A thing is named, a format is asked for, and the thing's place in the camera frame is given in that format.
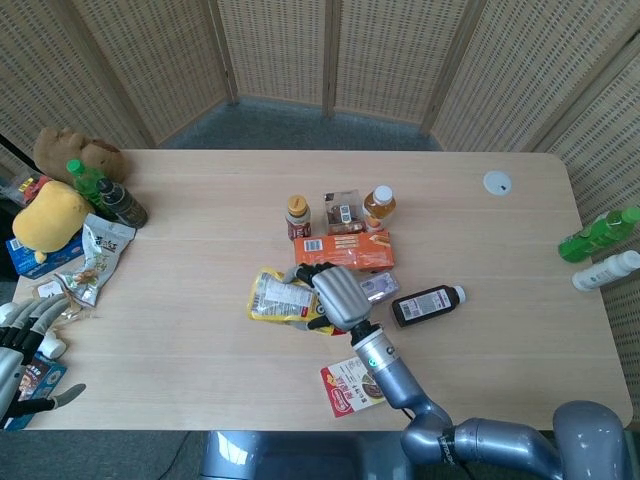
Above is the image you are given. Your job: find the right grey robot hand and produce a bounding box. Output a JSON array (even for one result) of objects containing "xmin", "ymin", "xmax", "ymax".
[{"xmin": 283, "ymin": 263, "xmax": 374, "ymax": 334}]

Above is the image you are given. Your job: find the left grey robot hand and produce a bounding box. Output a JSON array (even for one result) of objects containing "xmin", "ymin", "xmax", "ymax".
[{"xmin": 0, "ymin": 294, "xmax": 88, "ymax": 431}]

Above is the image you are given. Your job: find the yellow snack bag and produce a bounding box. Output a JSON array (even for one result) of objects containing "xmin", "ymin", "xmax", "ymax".
[{"xmin": 247, "ymin": 266, "xmax": 335, "ymax": 338}]

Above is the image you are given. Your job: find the blue snack box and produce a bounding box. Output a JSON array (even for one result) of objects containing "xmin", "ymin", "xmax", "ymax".
[{"xmin": 3, "ymin": 349, "xmax": 68, "ymax": 431}]

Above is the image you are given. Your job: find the small purple plastic case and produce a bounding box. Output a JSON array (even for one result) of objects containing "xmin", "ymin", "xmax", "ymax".
[{"xmin": 359, "ymin": 271, "xmax": 402, "ymax": 305}]

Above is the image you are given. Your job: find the small white cap object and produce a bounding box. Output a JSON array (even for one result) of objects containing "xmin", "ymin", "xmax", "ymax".
[{"xmin": 41, "ymin": 333, "xmax": 67, "ymax": 359}]

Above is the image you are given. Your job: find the orange cracker box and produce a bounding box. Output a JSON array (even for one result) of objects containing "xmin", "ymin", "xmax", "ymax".
[{"xmin": 293, "ymin": 229, "xmax": 397, "ymax": 274}]

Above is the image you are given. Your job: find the small clear labelled packet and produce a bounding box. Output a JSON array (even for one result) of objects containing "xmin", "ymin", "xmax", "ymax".
[{"xmin": 29, "ymin": 279, "xmax": 69, "ymax": 302}]

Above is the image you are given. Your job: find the clear plastic cookie box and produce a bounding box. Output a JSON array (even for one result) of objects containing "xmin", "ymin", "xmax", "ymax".
[{"xmin": 322, "ymin": 189, "xmax": 367, "ymax": 235}]

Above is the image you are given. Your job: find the Costa coffee bottle yellow cap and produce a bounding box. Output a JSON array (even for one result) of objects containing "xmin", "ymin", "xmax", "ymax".
[{"xmin": 285, "ymin": 194, "xmax": 314, "ymax": 243}]

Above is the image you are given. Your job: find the dark brown bottle white cap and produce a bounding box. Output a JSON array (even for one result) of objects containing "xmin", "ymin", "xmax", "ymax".
[{"xmin": 391, "ymin": 284, "xmax": 468, "ymax": 330}]

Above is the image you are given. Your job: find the peach juice bottle white cap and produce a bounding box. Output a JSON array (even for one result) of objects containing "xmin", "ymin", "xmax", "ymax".
[{"xmin": 362, "ymin": 185, "xmax": 399, "ymax": 233}]

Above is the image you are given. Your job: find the blue cardboard box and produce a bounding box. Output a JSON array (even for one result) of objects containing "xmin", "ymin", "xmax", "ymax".
[{"xmin": 5, "ymin": 233, "xmax": 86, "ymax": 278}]

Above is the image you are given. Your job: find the red white snack packet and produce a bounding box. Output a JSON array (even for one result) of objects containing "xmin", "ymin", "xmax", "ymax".
[{"xmin": 319, "ymin": 357, "xmax": 389, "ymax": 419}]

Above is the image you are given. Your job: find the silver white snack bag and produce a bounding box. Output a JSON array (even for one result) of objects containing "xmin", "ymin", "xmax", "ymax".
[{"xmin": 53, "ymin": 213, "xmax": 138, "ymax": 308}]

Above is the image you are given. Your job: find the yellow plush toy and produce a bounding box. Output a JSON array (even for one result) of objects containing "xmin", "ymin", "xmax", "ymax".
[{"xmin": 12, "ymin": 180, "xmax": 94, "ymax": 264}]

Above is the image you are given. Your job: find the grey robot torso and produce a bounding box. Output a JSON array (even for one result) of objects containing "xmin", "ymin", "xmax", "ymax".
[{"xmin": 199, "ymin": 430, "xmax": 416, "ymax": 480}]

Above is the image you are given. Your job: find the red small package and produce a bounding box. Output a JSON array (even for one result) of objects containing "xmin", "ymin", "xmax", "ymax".
[{"xmin": 17, "ymin": 174, "xmax": 54, "ymax": 201}]

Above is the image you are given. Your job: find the dark tea bottle black cap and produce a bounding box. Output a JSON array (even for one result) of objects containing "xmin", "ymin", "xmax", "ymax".
[{"xmin": 97, "ymin": 177, "xmax": 150, "ymax": 230}]

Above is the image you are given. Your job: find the green drink bottle green cap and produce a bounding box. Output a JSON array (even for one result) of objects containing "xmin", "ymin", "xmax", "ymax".
[{"xmin": 66, "ymin": 158, "xmax": 109, "ymax": 216}]

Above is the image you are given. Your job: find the brown plush toy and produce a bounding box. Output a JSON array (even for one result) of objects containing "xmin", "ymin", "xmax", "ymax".
[{"xmin": 33, "ymin": 126, "xmax": 127, "ymax": 184}]

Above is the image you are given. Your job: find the woven rattan screen panel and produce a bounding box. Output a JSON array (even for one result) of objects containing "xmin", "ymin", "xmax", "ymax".
[
  {"xmin": 0, "ymin": 0, "xmax": 154, "ymax": 169},
  {"xmin": 429, "ymin": 0, "xmax": 640, "ymax": 152},
  {"xmin": 216, "ymin": 0, "xmax": 334, "ymax": 117},
  {"xmin": 69, "ymin": 0, "xmax": 239, "ymax": 147},
  {"xmin": 529, "ymin": 49, "xmax": 640, "ymax": 384},
  {"xmin": 324, "ymin": 0, "xmax": 469, "ymax": 132}
]

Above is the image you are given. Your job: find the green tea bottle lying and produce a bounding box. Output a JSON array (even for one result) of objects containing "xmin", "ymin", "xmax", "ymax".
[{"xmin": 558, "ymin": 206, "xmax": 640, "ymax": 264}]

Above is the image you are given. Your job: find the white plastic bottle lying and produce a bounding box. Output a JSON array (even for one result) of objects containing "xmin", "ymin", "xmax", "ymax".
[{"xmin": 571, "ymin": 249, "xmax": 640, "ymax": 293}]

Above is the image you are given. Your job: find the white round cable grommet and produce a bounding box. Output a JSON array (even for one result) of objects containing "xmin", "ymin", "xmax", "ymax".
[{"xmin": 482, "ymin": 170, "xmax": 514, "ymax": 197}]

